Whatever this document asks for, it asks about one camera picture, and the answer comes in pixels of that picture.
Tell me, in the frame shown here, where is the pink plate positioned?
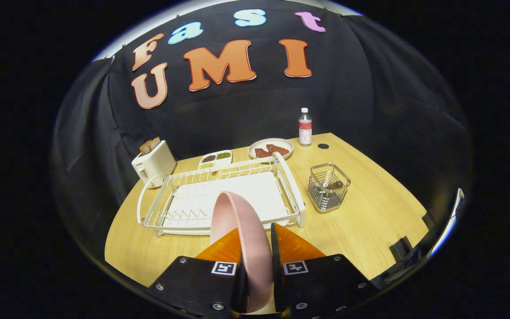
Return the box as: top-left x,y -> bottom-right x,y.
210,191 -> 274,313

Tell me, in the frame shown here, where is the metal wire basket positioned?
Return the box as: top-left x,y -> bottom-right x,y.
308,163 -> 352,214

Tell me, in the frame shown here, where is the white wire dish rack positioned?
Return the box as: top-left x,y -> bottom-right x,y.
137,152 -> 306,237

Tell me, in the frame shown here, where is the toasted bread slice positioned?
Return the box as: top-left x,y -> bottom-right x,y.
139,136 -> 161,156

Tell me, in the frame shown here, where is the black backdrop cloth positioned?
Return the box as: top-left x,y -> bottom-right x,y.
51,0 -> 475,249

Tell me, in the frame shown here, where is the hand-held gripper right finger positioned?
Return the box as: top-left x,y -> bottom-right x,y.
270,222 -> 379,319

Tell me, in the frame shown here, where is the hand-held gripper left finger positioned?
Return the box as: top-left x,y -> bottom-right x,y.
148,228 -> 250,319

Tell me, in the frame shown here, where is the white toaster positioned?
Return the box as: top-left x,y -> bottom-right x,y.
131,140 -> 177,189

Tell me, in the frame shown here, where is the clear plastic bottle red label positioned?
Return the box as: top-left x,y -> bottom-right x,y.
298,108 -> 313,146

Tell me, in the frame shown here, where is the metal spoon with dark handle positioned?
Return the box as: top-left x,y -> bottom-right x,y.
321,177 -> 345,195

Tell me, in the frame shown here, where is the black table clamp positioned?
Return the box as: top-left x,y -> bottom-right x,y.
390,236 -> 414,262

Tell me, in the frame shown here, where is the beige plate with meat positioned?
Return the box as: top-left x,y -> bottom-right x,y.
248,138 -> 294,161

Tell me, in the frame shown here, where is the white divided dish with beans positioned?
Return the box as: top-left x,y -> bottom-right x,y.
198,151 -> 233,171

